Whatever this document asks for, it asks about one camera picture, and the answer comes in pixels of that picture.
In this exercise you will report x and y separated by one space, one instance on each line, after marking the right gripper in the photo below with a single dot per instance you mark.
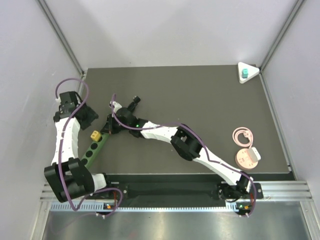
111 128

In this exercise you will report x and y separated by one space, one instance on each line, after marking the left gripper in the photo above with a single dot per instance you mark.
91 116

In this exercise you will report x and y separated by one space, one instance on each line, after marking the yellow plug adapter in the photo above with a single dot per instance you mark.
95 136

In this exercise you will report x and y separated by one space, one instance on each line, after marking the green power strip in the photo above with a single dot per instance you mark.
93 150

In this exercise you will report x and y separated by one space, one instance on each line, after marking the pink round socket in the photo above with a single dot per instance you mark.
243 160

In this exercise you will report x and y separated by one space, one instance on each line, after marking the white plug adapter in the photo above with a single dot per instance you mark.
254 154

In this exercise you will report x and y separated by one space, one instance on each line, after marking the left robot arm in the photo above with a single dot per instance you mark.
66 164

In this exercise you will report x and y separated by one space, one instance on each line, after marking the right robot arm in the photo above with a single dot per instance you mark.
186 143

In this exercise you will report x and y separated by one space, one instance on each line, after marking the teal plug adapter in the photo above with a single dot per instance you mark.
244 73

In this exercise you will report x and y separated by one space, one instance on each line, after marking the white triangular socket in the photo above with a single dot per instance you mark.
253 72

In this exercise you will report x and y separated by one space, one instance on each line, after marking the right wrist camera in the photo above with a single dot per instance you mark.
116 106

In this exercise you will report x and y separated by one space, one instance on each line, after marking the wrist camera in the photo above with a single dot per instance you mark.
68 101
116 106

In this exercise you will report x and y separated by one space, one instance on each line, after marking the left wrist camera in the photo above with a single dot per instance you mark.
68 101

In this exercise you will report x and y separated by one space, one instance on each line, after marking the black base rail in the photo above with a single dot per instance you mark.
208 186

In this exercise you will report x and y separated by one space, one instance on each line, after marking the grey cable duct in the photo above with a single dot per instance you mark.
99 206

